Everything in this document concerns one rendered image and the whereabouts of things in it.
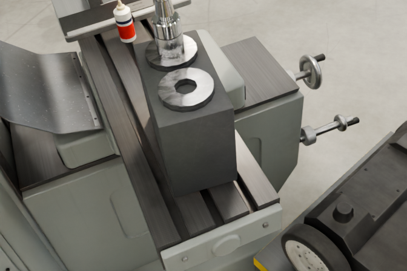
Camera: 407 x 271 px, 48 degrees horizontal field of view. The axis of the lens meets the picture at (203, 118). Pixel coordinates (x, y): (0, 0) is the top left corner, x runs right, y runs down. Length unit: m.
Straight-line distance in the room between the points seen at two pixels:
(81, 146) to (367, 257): 0.74
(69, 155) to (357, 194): 0.74
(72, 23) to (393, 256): 0.98
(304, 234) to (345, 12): 1.97
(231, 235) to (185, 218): 0.08
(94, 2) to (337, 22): 1.92
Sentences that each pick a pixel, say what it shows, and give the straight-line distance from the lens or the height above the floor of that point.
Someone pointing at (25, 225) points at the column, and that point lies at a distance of 1.26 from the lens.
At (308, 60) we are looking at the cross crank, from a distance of 1.47.
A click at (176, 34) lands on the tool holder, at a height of 1.20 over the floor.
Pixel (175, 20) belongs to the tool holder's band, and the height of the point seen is 1.23.
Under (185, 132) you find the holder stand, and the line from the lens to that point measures 0.71.
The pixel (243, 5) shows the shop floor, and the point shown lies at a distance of 3.03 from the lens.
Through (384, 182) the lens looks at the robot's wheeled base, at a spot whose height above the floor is 0.59.
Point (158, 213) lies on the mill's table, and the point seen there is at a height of 0.96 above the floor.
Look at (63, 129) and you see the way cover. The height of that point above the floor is 0.91.
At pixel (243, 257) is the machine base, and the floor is 0.20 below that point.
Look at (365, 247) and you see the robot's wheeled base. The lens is 1.25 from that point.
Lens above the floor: 1.65
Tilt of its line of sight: 46 degrees down
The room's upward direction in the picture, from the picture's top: 7 degrees counter-clockwise
